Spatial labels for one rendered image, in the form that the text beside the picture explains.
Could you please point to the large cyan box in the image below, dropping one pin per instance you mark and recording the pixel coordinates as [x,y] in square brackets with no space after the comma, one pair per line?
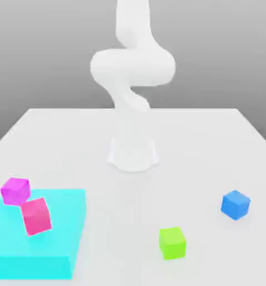
[63,214]

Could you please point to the small magenta cube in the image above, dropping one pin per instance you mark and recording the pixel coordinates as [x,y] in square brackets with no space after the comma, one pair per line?
[15,192]

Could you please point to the small blue cube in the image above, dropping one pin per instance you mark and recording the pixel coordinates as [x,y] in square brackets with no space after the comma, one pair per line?
[235,205]

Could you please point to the small pink cube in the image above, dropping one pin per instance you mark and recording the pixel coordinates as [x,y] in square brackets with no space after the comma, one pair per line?
[36,216]

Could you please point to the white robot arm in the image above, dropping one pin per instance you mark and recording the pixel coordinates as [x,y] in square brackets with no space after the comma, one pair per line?
[133,67]

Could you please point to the small green cube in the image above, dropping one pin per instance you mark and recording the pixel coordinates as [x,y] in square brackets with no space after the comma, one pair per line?
[172,243]

